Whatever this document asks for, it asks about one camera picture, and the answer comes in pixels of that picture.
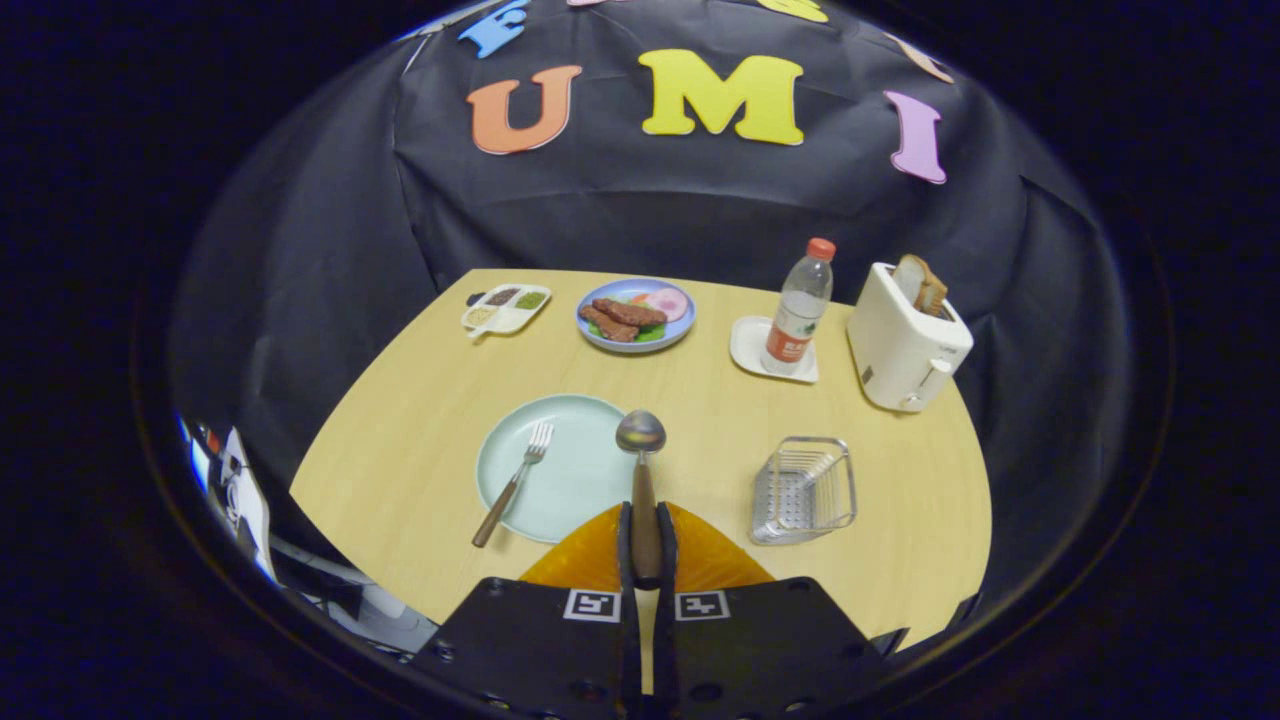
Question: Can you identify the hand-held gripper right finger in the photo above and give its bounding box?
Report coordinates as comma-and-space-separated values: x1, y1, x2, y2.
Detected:
655, 503, 909, 720

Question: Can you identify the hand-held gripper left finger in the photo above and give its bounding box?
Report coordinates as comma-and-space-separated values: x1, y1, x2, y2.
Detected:
410, 503, 646, 720

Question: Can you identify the metal fork with brown handle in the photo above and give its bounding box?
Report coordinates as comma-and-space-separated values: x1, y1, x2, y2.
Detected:
472, 421, 555, 549

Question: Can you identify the metal spoon with brown handle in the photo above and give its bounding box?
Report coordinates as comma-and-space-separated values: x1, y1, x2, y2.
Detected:
615, 409, 668, 591

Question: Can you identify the light green plate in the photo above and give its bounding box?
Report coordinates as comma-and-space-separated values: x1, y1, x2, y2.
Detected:
475, 393, 641, 545

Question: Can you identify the white square coaster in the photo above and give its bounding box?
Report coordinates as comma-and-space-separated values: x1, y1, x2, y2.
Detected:
729, 315, 820, 384

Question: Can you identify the white toaster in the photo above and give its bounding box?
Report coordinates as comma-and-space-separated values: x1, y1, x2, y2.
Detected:
846, 262, 975, 413

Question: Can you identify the white panel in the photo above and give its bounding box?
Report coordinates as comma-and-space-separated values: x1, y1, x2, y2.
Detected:
215, 425, 283, 586

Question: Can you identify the brown meat slice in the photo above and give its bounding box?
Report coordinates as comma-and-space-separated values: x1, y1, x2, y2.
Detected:
592, 297, 668, 329
580, 305, 641, 343

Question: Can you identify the clear bottle with red cap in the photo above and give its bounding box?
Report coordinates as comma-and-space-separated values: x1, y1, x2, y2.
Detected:
759, 237, 837, 377

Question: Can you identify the white divided condiment tray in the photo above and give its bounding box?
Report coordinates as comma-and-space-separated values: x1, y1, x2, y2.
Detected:
460, 284, 552, 339

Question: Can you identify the blue plate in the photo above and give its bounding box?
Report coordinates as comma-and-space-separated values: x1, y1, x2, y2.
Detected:
575, 278, 697, 354

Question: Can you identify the toasted bread slice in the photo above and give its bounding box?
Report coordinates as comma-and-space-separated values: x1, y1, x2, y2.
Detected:
890, 253, 949, 318

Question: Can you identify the black backdrop cloth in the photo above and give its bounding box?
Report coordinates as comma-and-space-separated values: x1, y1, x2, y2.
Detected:
165, 0, 1136, 646

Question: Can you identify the metal wire rack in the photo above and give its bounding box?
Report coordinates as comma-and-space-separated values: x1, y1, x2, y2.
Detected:
749, 436, 859, 546

